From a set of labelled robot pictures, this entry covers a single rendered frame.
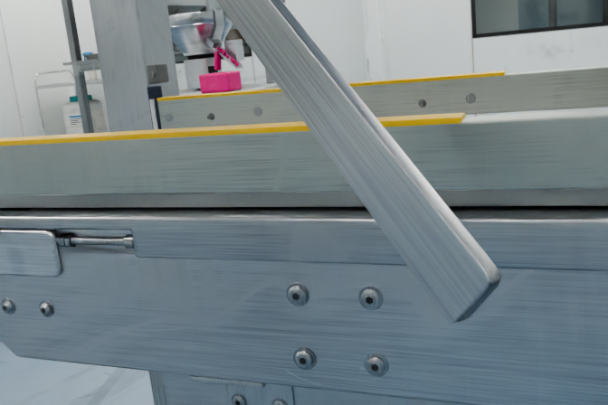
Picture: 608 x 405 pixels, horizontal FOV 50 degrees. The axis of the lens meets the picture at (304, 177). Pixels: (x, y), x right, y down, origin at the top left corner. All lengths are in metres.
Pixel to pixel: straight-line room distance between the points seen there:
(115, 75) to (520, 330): 0.52
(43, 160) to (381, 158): 0.25
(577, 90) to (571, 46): 4.71
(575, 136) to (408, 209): 0.11
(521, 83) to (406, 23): 4.95
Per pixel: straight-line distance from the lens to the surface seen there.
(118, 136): 0.37
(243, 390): 0.44
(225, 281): 0.37
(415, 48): 5.49
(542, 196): 0.32
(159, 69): 0.70
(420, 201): 0.20
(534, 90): 0.57
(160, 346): 0.41
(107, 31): 0.73
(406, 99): 0.58
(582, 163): 0.30
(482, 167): 0.30
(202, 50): 3.28
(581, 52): 5.28
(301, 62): 0.24
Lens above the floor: 0.93
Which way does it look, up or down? 12 degrees down
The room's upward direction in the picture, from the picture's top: 6 degrees counter-clockwise
